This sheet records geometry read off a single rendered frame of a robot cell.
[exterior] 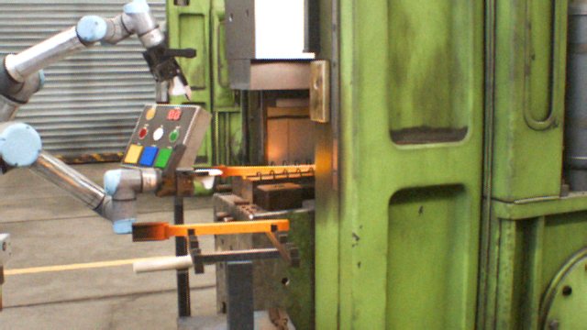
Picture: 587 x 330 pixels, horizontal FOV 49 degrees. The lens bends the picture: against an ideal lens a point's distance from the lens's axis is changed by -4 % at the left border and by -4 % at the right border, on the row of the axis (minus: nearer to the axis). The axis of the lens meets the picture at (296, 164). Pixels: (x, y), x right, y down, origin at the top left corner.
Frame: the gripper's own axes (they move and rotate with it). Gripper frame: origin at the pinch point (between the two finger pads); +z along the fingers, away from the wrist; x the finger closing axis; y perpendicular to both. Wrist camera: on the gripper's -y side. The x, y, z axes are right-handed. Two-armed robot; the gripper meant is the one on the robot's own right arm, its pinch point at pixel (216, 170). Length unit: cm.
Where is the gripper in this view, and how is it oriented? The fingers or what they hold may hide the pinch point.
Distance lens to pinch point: 211.3
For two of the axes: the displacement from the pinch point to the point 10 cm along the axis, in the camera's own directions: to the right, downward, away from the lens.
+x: 4.1, 1.2, -9.1
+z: 9.1, -0.5, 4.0
